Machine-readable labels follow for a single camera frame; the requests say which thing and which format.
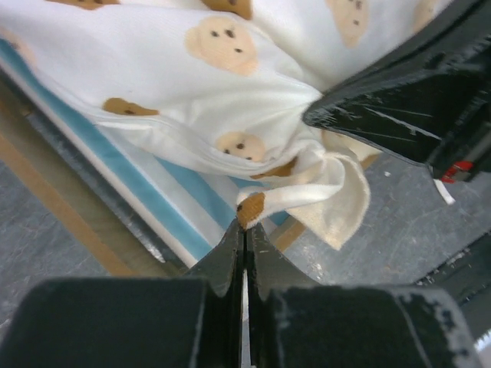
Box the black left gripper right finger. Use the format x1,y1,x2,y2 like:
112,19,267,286
245,227,483,367

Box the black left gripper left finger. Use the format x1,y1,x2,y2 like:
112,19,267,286
1,222,244,367

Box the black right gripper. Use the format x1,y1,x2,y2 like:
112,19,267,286
303,1,490,183

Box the bear print cream quilt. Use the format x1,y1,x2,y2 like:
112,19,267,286
1,1,447,249

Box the blue white striped mattress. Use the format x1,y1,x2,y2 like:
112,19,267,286
0,38,288,269

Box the wooden pet bed frame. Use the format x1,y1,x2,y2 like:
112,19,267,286
0,91,377,277

